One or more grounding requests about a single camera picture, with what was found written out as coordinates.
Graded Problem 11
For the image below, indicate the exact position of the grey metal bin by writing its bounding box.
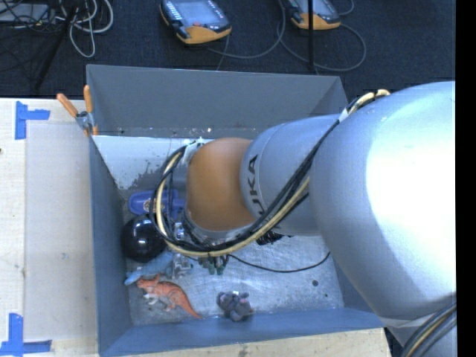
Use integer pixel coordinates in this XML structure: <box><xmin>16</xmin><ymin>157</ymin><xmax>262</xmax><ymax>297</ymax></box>
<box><xmin>86</xmin><ymin>64</ymin><xmax>386</xmax><ymax>357</ymax></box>

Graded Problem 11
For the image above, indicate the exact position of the grey plush toy animal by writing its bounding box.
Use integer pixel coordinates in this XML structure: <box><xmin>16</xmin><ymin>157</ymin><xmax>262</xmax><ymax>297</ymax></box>
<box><xmin>216</xmin><ymin>291</ymin><xmax>255</xmax><ymax>323</ymax></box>

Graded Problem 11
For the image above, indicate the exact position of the grey-blue toy dinosaur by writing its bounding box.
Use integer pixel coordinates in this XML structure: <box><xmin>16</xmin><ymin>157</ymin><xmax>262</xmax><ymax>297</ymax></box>
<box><xmin>123</xmin><ymin>250</ymin><xmax>176</xmax><ymax>286</ymax></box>

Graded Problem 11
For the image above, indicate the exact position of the orange toy dinosaur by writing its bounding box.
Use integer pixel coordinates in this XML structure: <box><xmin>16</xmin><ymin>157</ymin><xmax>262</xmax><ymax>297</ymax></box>
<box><xmin>136</xmin><ymin>273</ymin><xmax>204</xmax><ymax>321</ymax></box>

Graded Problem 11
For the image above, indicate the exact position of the blue rounded plastic object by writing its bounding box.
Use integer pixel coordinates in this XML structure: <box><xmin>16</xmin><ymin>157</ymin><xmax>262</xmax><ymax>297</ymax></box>
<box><xmin>128</xmin><ymin>189</ymin><xmax>187</xmax><ymax>217</ymax></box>

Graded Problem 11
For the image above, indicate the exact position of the black shiny ball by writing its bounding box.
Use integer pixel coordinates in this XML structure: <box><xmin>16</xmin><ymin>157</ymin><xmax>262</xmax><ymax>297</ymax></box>
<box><xmin>120</xmin><ymin>215</ymin><xmax>167</xmax><ymax>263</ymax></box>

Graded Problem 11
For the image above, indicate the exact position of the pale flat board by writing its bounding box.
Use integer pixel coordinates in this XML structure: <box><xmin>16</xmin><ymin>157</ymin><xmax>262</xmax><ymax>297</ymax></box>
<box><xmin>22</xmin><ymin>119</ymin><xmax>100</xmax><ymax>350</ymax></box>

